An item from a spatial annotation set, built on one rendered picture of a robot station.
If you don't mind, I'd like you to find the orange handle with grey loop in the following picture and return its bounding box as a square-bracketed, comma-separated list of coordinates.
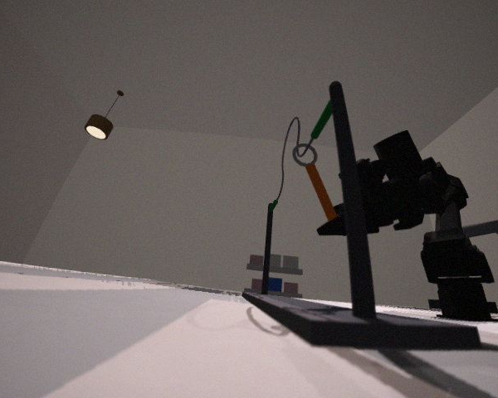
[292, 143, 337, 222]

